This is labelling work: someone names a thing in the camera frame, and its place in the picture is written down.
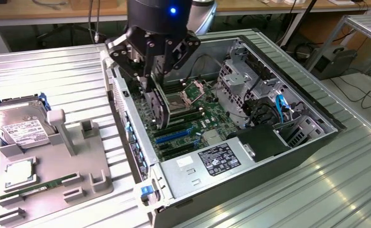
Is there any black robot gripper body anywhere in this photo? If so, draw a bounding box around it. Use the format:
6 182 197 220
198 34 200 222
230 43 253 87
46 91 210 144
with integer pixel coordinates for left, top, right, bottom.
124 0 193 63

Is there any black graphics card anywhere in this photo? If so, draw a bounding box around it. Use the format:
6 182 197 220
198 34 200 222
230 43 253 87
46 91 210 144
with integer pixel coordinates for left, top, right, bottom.
142 56 173 131

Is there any metal disk bay cage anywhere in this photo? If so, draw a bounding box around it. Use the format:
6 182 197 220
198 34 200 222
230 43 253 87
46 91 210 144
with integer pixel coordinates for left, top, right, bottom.
217 38 289 119

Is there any installed green RAM stick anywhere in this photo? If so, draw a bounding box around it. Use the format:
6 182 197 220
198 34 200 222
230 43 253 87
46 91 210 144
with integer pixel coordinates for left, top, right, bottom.
168 108 205 125

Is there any green motherboard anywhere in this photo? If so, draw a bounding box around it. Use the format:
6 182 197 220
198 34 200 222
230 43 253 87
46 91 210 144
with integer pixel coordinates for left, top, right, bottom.
130 77 241 163

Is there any blue plastic disk caddy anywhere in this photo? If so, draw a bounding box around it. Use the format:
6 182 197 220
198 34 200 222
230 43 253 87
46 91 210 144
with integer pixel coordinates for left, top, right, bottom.
0 92 52 114

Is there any blue expansion slot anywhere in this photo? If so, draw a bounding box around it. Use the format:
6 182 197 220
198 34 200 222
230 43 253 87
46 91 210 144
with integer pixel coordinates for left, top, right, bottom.
154 127 193 146

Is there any small silver chipset heatsink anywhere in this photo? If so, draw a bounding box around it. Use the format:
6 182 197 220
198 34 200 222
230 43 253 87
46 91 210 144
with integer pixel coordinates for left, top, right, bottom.
201 131 224 146

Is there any silver hard disk drive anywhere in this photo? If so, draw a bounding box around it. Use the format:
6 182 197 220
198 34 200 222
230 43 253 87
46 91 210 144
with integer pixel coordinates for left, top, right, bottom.
0 99 52 150

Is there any black plastic air shroud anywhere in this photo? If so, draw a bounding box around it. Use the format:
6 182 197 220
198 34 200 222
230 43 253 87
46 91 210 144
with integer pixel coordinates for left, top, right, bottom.
226 124 289 163

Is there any open black PC case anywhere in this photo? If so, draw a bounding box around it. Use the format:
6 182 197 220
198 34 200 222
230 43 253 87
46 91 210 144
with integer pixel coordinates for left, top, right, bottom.
100 28 345 228

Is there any black computer box on floor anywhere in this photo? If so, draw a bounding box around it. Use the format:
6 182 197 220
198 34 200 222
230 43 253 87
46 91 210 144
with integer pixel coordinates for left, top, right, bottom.
313 47 357 81

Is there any silver power supply unit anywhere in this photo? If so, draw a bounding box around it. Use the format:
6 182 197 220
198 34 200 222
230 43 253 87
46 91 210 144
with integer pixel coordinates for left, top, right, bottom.
158 139 256 200

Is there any grey plastic parts rack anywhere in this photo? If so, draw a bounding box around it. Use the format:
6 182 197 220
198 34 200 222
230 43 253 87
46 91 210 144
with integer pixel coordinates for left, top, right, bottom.
0 109 114 228

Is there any silver CPU chip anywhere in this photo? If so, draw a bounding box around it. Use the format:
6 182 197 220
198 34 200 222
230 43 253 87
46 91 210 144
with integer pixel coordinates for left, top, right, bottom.
4 162 37 189

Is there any loose green RAM stick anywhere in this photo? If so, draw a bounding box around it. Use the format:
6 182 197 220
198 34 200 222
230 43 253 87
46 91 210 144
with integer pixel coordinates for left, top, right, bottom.
0 177 78 200

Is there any grey hanging cable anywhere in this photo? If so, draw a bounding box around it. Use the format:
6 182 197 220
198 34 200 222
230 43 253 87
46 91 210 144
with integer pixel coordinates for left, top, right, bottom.
86 0 101 44

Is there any CPU socket with metal frame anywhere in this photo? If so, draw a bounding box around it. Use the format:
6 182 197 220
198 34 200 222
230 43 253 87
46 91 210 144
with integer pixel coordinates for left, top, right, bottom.
168 79 209 111

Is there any wooden desk with white frame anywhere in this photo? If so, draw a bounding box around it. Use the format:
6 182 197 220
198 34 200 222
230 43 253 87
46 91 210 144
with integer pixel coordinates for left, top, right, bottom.
0 0 371 54

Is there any black power wire bundle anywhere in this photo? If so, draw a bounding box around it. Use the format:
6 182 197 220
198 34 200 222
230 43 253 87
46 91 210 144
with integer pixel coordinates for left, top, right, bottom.
244 82 303 128

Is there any blue SATA wire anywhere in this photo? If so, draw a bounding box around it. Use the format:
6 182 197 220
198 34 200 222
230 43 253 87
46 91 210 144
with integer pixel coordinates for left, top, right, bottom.
274 94 288 124

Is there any aluminium slat table frame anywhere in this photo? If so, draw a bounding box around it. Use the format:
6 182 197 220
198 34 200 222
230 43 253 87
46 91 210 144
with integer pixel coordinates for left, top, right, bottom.
305 14 371 72

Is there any black floor cable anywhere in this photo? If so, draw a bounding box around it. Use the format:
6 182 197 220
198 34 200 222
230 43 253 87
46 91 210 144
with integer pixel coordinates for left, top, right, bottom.
327 68 371 122

